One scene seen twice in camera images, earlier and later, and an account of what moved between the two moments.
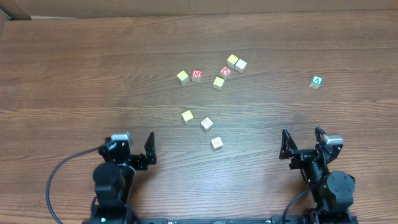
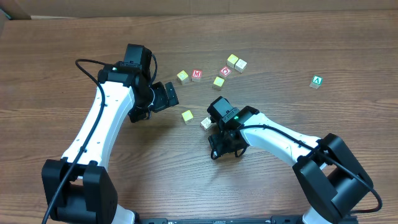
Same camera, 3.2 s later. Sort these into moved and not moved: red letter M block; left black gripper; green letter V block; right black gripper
Moved: left black gripper; right black gripper
Not moved: green letter V block; red letter M block
